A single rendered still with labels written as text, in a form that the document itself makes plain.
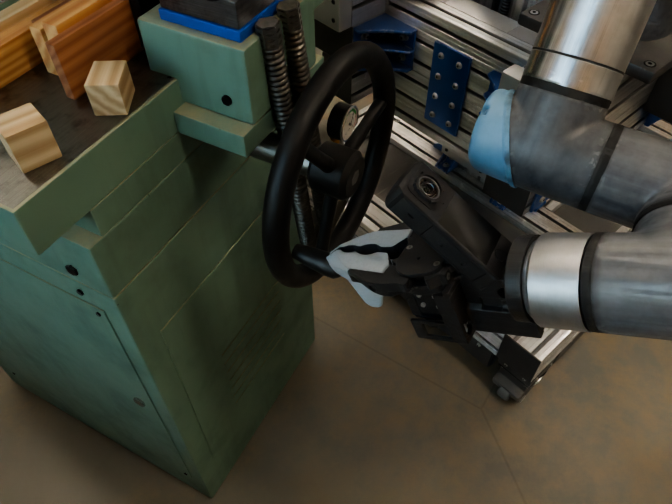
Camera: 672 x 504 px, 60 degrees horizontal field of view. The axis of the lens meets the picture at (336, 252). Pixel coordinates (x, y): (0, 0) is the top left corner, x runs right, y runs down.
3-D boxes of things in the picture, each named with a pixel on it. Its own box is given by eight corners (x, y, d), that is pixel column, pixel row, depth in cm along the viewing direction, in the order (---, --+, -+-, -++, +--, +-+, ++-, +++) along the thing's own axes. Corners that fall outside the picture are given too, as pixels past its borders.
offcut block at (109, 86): (104, 90, 63) (93, 60, 60) (135, 90, 63) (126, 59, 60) (94, 116, 60) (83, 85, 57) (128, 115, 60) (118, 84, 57)
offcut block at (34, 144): (47, 137, 57) (30, 101, 54) (63, 156, 56) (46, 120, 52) (8, 154, 56) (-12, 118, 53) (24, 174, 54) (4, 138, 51)
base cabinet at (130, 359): (212, 503, 122) (113, 306, 68) (12, 384, 139) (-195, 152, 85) (317, 339, 147) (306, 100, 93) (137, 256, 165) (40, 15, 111)
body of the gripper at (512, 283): (410, 338, 55) (537, 357, 47) (377, 270, 51) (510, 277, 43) (443, 284, 59) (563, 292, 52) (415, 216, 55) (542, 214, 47)
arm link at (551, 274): (570, 278, 40) (600, 207, 45) (507, 275, 43) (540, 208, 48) (590, 353, 44) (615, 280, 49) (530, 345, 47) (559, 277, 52)
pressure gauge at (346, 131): (341, 158, 99) (342, 119, 93) (322, 151, 101) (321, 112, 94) (358, 137, 103) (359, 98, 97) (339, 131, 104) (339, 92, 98)
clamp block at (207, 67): (251, 128, 63) (241, 53, 56) (152, 94, 67) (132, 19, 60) (318, 61, 72) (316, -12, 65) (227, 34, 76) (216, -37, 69)
